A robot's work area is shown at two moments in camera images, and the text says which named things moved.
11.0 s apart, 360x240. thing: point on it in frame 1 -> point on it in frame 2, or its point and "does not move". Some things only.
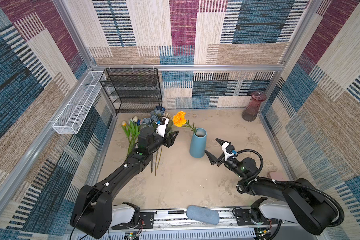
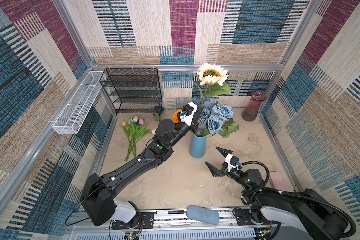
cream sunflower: (170, 117) -> (212, 76)
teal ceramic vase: (198, 143) does not move
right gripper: (212, 159) -> (215, 172)
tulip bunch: (132, 130) does not move
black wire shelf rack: (132, 90) does not move
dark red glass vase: (250, 112) does not move
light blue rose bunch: (154, 115) -> (216, 118)
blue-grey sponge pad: (204, 214) does not move
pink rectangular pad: (277, 176) does not move
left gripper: (169, 141) -> (192, 125)
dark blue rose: (161, 108) does not move
